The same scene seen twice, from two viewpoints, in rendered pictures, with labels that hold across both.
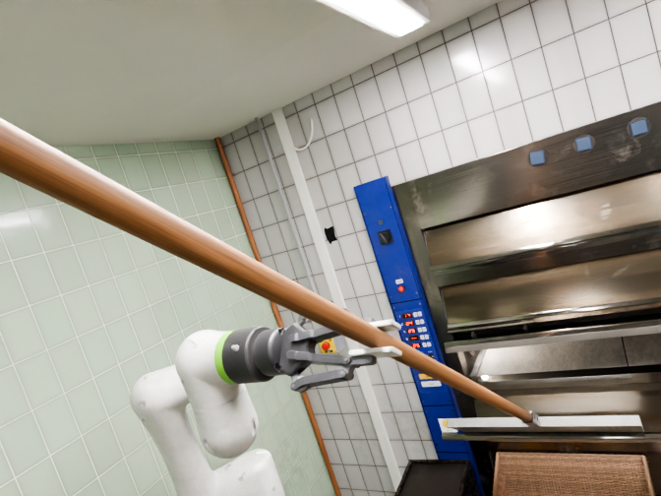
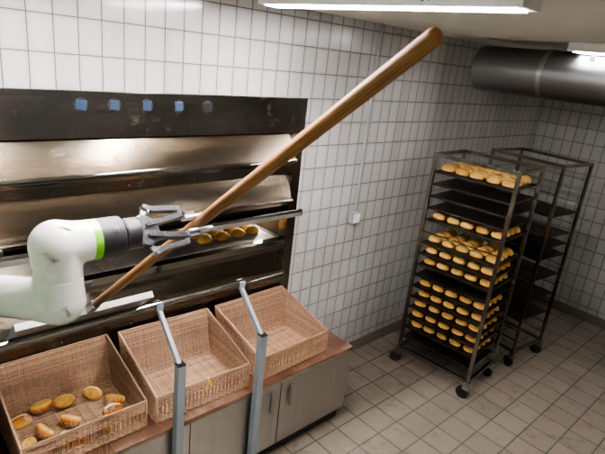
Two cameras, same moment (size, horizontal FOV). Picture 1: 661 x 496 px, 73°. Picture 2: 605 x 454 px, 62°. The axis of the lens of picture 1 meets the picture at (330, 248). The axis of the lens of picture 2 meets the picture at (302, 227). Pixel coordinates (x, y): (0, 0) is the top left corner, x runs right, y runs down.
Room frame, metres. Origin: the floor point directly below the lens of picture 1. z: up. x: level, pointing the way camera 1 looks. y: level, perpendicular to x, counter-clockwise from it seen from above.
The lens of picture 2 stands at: (0.05, 1.10, 2.36)
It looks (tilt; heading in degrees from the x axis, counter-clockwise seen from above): 19 degrees down; 285
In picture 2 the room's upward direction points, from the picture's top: 6 degrees clockwise
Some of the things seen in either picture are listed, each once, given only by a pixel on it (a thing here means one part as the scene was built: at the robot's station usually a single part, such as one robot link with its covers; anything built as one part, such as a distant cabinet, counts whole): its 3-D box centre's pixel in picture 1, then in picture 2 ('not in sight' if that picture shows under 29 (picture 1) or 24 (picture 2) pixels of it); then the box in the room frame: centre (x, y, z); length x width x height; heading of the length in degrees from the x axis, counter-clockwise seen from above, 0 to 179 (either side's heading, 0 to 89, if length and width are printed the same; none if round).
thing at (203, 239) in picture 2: not in sight; (208, 221); (1.49, -1.89, 1.21); 0.61 x 0.48 x 0.06; 149
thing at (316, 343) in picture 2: not in sight; (271, 328); (0.86, -1.55, 0.72); 0.56 x 0.49 x 0.28; 60
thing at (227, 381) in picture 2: not in sight; (184, 358); (1.18, -1.03, 0.72); 0.56 x 0.49 x 0.28; 57
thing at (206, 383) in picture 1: (213, 363); (63, 247); (0.79, 0.26, 1.91); 0.14 x 0.11 x 0.13; 59
